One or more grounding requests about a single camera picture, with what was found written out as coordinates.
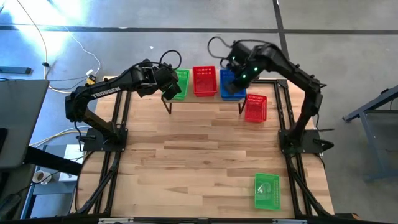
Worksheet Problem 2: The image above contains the dark flat bar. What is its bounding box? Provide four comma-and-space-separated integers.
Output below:
0, 65, 32, 75

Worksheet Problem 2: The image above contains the white paper cup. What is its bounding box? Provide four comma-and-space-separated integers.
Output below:
32, 170, 52, 186

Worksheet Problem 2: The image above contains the white box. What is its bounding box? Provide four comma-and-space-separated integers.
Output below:
58, 143, 85, 183

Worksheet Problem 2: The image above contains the yellow floor cable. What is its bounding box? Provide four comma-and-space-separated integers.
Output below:
15, 0, 94, 95

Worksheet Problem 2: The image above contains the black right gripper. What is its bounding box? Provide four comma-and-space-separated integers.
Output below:
224, 63, 259, 96

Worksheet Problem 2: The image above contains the blue-grey metal table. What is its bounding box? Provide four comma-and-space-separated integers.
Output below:
342, 84, 398, 183

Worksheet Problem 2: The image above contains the black slanted beam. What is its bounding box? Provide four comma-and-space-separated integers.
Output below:
23, 145, 83, 177

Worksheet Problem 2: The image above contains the grey flat monitor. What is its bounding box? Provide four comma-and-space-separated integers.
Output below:
0, 78, 50, 170

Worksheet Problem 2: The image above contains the wooden shelf with black legs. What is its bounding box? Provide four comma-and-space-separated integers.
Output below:
160, 64, 248, 115

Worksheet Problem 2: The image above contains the black metal table frame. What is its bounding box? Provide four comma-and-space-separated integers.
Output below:
74, 76, 336, 218

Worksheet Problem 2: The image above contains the white floor cable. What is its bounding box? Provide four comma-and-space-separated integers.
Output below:
62, 24, 102, 75

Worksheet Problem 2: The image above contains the silver metal bracket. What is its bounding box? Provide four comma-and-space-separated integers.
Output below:
98, 217, 134, 224
272, 218, 308, 224

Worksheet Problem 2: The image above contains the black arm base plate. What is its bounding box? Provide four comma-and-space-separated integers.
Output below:
277, 128, 335, 156
79, 127, 129, 153

